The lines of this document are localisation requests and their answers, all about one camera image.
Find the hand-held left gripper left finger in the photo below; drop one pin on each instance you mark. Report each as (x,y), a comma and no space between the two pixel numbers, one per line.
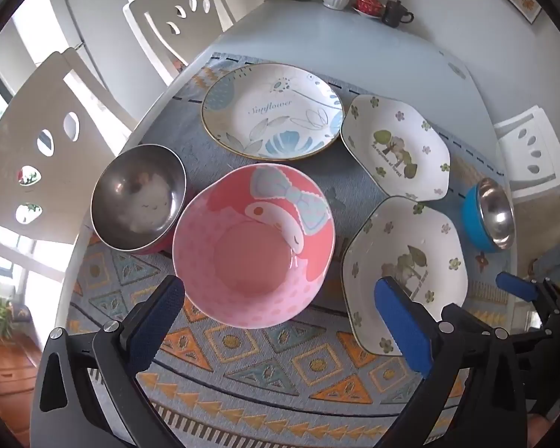
(156,322)

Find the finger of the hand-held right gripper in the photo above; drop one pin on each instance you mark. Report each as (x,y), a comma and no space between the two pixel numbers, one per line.
(515,285)

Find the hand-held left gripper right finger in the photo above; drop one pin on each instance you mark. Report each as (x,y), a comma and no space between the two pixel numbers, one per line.
(401,326)

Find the hexagonal tree print plate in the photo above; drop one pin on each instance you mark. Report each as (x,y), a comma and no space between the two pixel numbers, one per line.
(401,242)
(392,149)

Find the pink cartoon ceramic bowl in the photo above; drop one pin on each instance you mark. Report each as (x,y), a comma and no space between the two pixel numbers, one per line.
(256,261)

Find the steel bowl with pink outside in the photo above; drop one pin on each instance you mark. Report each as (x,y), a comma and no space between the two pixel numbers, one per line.
(135,196)

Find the steel bowl with blue outside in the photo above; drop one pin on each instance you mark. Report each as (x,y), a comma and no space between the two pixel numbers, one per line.
(494,217)

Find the wooden cabinet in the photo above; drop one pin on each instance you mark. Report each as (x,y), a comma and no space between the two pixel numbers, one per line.
(9,382)

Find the grey patterned table mat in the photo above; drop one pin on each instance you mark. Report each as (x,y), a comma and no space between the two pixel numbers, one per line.
(205,168)

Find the white dining chair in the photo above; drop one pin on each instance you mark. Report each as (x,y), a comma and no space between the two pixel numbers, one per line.
(541,126)
(158,9)
(37,102)

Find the round floral plate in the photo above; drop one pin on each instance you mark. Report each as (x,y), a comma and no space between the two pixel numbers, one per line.
(270,116)

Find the black mug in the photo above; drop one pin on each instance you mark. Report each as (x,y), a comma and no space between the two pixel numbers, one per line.
(392,14)

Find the white saucer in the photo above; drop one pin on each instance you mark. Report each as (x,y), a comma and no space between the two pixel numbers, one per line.
(371,16)

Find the red lidded pot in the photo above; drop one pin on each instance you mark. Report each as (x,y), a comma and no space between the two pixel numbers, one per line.
(367,1)

